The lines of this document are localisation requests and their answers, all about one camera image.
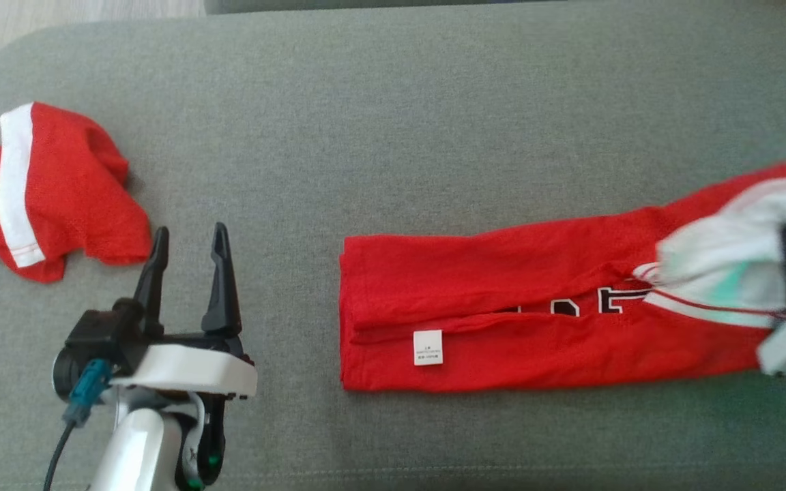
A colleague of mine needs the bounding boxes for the neighbouring grey sofa seat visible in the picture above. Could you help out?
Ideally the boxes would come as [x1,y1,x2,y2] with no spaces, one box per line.
[203,0,503,16]

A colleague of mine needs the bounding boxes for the left camera cable blue plug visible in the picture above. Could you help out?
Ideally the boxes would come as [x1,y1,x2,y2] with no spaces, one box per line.
[42,359,115,491]

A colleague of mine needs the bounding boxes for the large grey sofa seat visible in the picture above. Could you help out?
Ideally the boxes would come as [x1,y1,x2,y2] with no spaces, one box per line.
[0,0,786,491]

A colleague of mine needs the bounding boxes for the red shorts with white stripe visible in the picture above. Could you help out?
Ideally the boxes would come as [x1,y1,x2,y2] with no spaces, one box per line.
[0,102,154,284]

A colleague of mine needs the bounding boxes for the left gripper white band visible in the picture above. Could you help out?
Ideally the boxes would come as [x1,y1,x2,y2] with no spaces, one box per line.
[111,222,258,400]

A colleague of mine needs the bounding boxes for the red jersey with white trim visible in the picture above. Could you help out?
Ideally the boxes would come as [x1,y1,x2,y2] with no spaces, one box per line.
[338,156,786,393]

